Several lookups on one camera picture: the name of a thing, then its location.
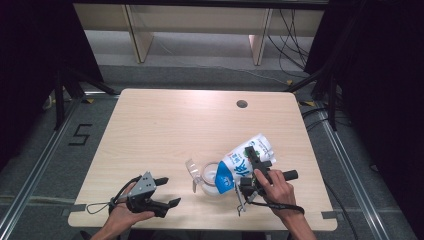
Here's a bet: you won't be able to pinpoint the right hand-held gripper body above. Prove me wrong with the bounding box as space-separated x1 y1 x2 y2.
234 159 300 214

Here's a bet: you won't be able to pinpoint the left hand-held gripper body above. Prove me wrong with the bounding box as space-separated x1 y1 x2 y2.
125 171 171 219

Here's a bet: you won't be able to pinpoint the white and blue milk pouch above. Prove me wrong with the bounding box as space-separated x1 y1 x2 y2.
214 133 277 195

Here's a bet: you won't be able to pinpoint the clear glass cup with handle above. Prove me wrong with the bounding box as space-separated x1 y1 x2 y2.
185 159 223 197

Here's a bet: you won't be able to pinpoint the person's right hand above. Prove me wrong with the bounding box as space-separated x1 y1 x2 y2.
253 168 304 223

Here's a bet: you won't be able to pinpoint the person's left hand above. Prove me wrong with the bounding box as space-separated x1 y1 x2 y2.
105 184 156 235

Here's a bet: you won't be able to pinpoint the grey tape strip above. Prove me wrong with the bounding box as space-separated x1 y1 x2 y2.
61 203 87 218
321 210 344 220

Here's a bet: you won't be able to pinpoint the black metal stand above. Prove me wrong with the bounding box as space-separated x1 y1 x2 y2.
284 66 339 131
53 64 119 131

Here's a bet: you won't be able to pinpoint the beige wooden desk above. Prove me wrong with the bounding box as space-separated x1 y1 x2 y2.
73 3 329 66

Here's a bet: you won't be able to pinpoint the dark curtain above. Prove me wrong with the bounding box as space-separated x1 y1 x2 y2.
0 0 104 168
304 0 424 240

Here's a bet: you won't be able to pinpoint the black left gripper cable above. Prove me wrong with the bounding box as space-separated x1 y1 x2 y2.
109 174 143 206

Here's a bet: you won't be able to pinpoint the black right gripper wrist strap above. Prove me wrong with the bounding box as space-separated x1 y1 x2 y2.
237 199 306 217

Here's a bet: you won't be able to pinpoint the thin black lanyard loop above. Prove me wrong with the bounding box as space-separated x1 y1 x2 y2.
85 201 113 215

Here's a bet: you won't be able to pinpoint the black floor cables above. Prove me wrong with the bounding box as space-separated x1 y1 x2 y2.
301 106 351 132

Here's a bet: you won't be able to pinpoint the metal floor rail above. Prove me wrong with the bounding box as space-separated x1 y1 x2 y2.
314 99 391 240
0 96 81 234

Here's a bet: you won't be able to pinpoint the black cable bundle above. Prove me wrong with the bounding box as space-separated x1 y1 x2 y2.
268 8 309 79

